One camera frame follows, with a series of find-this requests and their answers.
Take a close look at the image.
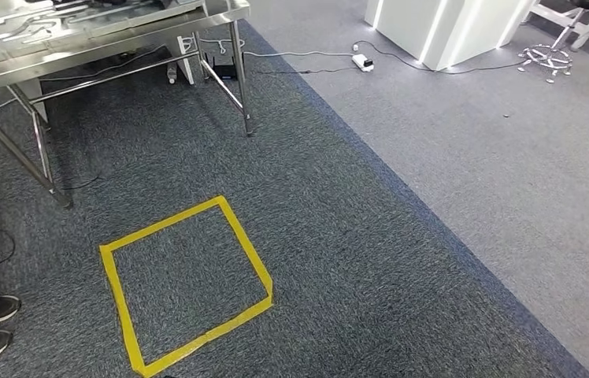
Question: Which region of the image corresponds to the stamped silver metal panel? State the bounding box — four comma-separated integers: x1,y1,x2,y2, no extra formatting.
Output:
0,0,207,65

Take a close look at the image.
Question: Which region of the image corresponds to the black router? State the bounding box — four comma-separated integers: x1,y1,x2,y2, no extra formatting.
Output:
209,52,239,81

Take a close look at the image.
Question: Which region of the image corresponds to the white lit pedestal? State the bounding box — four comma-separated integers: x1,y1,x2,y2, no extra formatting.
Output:
363,0,536,72

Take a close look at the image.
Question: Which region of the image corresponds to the white power strip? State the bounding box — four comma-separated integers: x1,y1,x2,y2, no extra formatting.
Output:
351,53,376,73

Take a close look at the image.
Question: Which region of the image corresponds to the chrome base stool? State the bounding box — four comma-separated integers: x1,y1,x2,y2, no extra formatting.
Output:
517,0,589,84

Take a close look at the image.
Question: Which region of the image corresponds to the white furniture frame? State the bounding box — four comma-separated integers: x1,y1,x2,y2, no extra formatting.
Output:
524,0,589,52

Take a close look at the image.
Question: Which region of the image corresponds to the stainless steel workbench table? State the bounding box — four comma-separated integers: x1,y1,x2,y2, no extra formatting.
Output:
0,0,255,209

